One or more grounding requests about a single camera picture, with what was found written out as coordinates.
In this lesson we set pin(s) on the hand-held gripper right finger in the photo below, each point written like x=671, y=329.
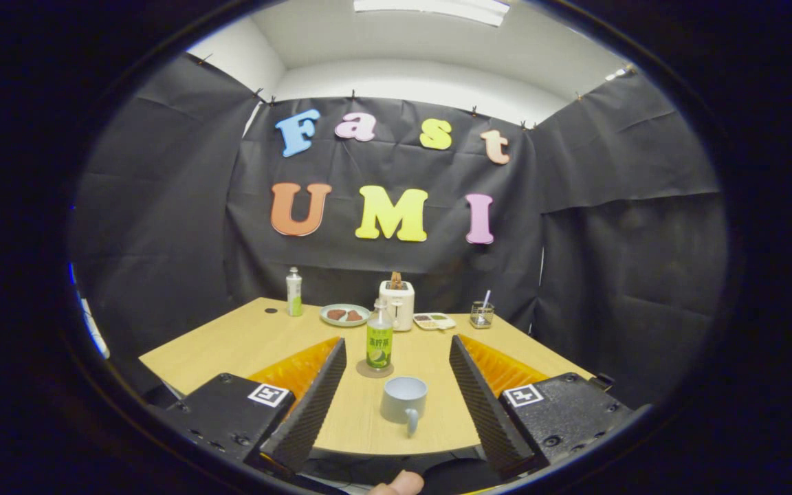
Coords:
x=485, y=409

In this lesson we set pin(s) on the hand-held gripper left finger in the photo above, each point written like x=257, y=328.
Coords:
x=313, y=405

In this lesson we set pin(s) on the round brown coaster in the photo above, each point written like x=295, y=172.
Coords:
x=362, y=371

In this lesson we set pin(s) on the pale grey cup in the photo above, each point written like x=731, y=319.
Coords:
x=403, y=405

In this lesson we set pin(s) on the green label juice bottle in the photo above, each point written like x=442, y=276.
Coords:
x=379, y=347

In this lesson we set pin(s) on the slim white green bottle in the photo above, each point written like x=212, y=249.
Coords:
x=294, y=295

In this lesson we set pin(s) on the pale green plate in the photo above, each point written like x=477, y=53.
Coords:
x=344, y=324

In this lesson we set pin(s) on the clear glass tumbler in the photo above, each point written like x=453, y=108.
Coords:
x=481, y=317

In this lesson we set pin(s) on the brown cookie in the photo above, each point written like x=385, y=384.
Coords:
x=335, y=315
x=354, y=316

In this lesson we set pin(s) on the white compartment tray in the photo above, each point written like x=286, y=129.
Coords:
x=435, y=323

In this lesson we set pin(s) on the wooden table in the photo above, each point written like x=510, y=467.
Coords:
x=231, y=344

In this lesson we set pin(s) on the white straw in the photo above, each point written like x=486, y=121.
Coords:
x=486, y=295

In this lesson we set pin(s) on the cream toaster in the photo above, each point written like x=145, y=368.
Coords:
x=403, y=306

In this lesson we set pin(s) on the brown toast slice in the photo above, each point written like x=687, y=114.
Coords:
x=396, y=280

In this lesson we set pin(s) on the white side desk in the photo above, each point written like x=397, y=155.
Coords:
x=93, y=330

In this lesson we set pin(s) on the black backdrop cloth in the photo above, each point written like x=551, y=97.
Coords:
x=183, y=206

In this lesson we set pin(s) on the small ceiling light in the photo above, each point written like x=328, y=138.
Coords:
x=621, y=71

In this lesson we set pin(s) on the large ceiling light panel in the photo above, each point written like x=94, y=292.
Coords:
x=437, y=8

